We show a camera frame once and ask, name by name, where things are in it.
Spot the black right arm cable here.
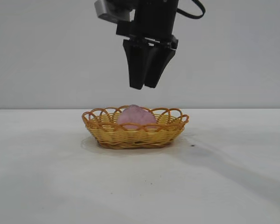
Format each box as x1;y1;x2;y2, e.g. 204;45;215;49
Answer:
176;0;206;20

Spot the yellow woven wicker basket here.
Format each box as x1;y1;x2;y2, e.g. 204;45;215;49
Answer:
82;106;190;150

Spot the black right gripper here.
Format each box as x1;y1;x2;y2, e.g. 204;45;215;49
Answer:
116;0;179;90

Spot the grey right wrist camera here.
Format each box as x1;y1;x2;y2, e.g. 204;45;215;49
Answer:
94;0;135;24

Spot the pink peach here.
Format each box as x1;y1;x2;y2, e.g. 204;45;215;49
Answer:
116;104;157;130

